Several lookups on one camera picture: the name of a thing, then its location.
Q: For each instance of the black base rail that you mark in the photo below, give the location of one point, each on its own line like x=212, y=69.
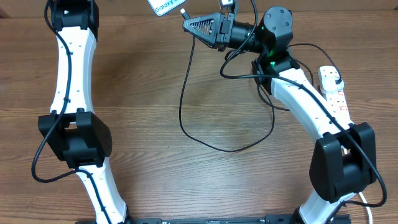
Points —
x=214, y=221

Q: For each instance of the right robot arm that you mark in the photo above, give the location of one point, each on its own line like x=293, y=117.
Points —
x=344, y=158

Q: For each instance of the blue screen smartphone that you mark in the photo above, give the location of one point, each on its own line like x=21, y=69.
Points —
x=161, y=7

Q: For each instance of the white power strip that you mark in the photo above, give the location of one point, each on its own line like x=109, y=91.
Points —
x=336, y=100

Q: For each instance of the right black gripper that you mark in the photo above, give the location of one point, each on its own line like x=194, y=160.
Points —
x=219, y=33

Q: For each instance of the white charger plug adapter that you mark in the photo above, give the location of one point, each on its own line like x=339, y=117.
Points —
x=330, y=84

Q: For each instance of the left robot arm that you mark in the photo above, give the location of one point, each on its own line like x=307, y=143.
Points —
x=72, y=130

